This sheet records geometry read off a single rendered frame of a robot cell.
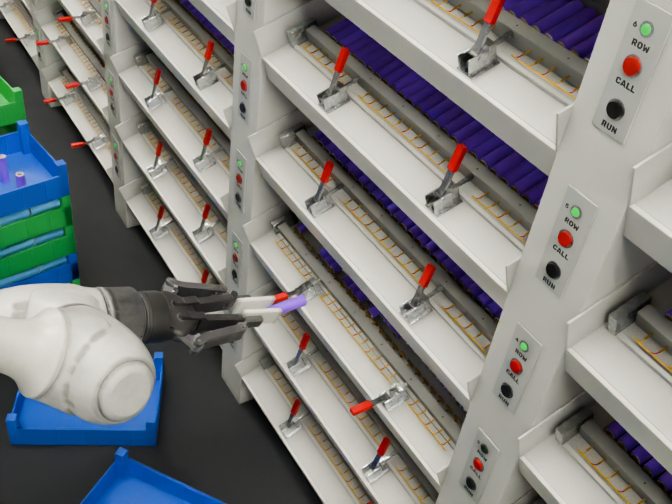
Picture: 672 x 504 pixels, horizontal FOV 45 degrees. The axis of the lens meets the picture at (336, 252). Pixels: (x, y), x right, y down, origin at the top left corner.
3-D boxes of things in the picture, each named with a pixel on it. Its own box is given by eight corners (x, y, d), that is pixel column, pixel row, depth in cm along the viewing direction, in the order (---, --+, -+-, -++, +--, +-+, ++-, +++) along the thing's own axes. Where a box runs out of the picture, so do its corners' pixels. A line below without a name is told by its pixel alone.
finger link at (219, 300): (167, 322, 118) (162, 315, 118) (229, 312, 125) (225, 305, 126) (176, 304, 116) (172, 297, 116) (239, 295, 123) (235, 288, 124)
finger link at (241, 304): (231, 314, 125) (229, 310, 125) (268, 311, 129) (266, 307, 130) (239, 301, 123) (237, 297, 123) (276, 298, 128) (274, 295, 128)
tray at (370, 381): (443, 499, 121) (437, 473, 114) (255, 256, 158) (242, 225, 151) (548, 424, 125) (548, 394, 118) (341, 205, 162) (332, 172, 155)
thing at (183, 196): (230, 298, 176) (211, 259, 166) (128, 153, 213) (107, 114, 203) (309, 250, 180) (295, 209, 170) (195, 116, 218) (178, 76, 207)
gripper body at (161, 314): (116, 312, 117) (174, 309, 123) (135, 359, 112) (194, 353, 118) (133, 277, 113) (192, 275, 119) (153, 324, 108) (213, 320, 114)
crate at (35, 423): (10, 445, 170) (4, 421, 165) (30, 371, 186) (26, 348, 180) (156, 446, 174) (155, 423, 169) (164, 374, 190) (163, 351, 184)
